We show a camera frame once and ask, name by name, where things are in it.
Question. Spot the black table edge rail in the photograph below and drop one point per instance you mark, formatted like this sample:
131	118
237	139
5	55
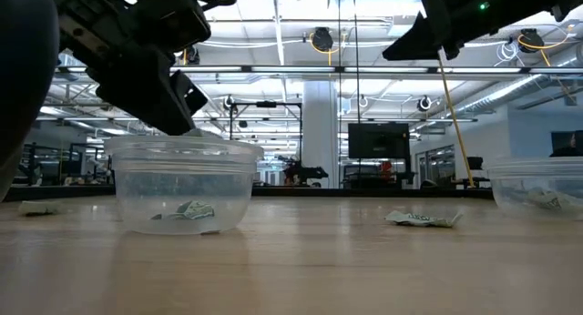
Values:
68	192

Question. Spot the large clear plastic bin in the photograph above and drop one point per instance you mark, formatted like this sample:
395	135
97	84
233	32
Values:
136	169

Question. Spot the overhead light bar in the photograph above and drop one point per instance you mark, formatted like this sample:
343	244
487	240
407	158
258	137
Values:
291	69

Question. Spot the black metal frame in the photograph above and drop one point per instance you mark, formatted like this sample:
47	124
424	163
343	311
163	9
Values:
266	104

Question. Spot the person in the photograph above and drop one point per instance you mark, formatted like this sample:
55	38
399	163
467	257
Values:
569	150

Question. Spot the black background workstation shelving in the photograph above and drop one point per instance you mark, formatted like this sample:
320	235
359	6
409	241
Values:
54	167

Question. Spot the black background robot arm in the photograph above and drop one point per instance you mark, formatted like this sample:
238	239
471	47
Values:
303	172

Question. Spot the yellow slanted pole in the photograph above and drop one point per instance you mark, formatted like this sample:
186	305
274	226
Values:
453	110

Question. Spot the white building column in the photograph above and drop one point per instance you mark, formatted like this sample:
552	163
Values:
321	133

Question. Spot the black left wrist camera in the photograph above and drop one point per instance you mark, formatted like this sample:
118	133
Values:
175	19

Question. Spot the red background object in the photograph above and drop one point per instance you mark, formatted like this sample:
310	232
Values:
385	170

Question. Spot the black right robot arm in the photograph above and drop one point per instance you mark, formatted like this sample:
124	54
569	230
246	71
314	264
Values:
542	1

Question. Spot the black monitor screen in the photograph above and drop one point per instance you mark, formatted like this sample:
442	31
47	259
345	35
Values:
378	141

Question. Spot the white green-print sweetener packet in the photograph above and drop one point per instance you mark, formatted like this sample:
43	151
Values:
421	218

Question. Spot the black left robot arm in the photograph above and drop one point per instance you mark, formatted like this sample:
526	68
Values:
23	78

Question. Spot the silver ventilation duct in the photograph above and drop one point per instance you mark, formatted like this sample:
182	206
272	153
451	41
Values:
501	94

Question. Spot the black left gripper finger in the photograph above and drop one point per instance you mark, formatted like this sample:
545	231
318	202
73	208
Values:
146	96
191	94

